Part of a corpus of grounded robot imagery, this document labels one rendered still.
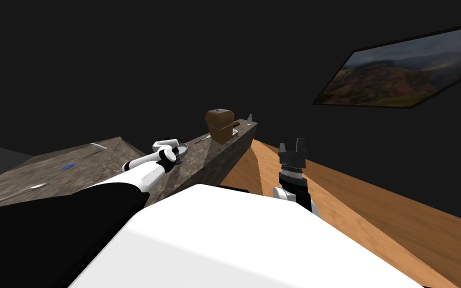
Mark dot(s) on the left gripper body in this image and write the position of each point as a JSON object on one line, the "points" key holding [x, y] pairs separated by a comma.
{"points": [[181, 153]]}

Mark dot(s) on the small grey bottle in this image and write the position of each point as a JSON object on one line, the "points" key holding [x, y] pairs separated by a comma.
{"points": [[249, 118]]}

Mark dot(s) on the silver knife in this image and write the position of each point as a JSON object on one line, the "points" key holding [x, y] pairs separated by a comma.
{"points": [[203, 138]]}

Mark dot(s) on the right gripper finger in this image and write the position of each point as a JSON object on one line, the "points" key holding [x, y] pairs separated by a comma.
{"points": [[302, 145], [282, 148]]}

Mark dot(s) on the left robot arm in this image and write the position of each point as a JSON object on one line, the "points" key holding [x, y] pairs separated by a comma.
{"points": [[54, 232]]}

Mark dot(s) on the blue flat object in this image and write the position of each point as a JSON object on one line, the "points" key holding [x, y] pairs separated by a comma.
{"points": [[68, 166]]}

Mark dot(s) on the brown bread loaf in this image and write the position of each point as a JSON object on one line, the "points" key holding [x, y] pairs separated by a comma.
{"points": [[219, 124]]}

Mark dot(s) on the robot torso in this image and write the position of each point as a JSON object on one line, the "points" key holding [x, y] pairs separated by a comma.
{"points": [[230, 244]]}

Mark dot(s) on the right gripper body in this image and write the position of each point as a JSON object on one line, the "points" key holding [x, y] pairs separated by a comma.
{"points": [[292, 160]]}

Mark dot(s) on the silver cutlery piece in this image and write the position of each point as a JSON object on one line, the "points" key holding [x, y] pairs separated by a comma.
{"points": [[99, 146], [40, 185]]}

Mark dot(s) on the framed landscape picture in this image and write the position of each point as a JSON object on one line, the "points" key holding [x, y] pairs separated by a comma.
{"points": [[404, 70]]}

